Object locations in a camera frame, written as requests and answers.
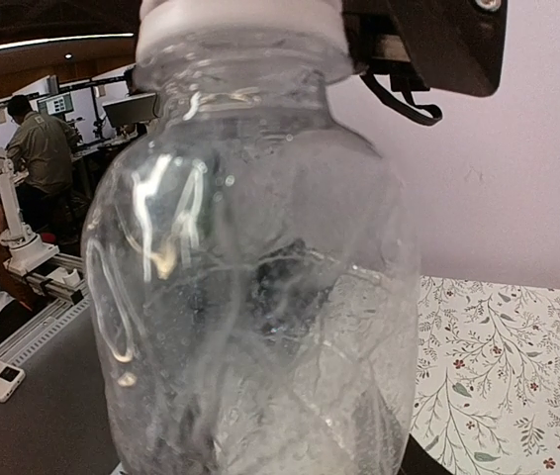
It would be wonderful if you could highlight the aluminium front rail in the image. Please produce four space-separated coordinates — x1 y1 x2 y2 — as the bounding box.
0 251 93 417

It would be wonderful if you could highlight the floral patterned table mat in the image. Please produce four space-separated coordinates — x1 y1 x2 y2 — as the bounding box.
413 276 560 474

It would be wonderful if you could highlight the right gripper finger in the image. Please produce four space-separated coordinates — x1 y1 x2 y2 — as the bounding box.
401 436 443 475

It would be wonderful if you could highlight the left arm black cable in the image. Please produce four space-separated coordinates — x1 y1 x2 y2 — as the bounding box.
358 71 443 128

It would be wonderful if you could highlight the clear plastic bottle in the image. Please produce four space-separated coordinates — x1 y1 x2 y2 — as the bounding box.
82 36 419 474

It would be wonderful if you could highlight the person in olive shirt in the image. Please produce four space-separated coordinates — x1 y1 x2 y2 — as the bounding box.
6 95 79 231

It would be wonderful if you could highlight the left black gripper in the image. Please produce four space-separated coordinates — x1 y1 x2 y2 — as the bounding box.
342 0 509 97

